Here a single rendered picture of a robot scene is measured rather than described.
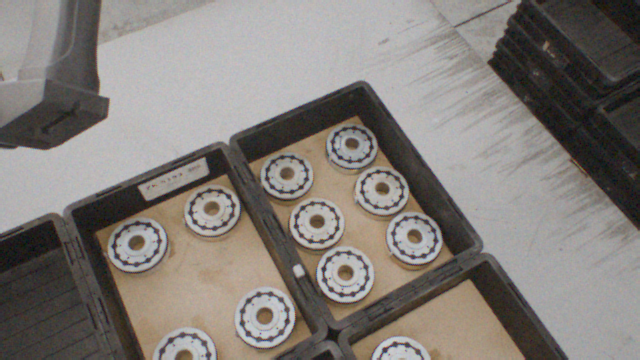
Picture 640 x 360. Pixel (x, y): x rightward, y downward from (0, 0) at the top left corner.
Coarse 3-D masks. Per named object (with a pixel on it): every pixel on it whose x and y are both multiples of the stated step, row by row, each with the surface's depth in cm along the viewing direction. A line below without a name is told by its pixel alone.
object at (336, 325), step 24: (336, 96) 102; (408, 144) 98; (264, 192) 92; (456, 216) 92; (288, 240) 88; (480, 240) 90; (456, 264) 88; (312, 288) 86; (408, 288) 86; (360, 312) 84
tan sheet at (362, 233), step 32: (256, 160) 106; (320, 160) 107; (384, 160) 108; (320, 192) 104; (352, 192) 104; (384, 192) 104; (288, 224) 100; (320, 224) 101; (352, 224) 101; (384, 224) 101; (320, 256) 98; (384, 256) 98; (448, 256) 99; (384, 288) 96
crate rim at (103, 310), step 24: (216, 144) 96; (168, 168) 94; (240, 168) 94; (96, 192) 91; (72, 216) 89; (264, 216) 90; (72, 240) 87; (288, 264) 87; (96, 288) 84; (312, 312) 83; (312, 336) 82
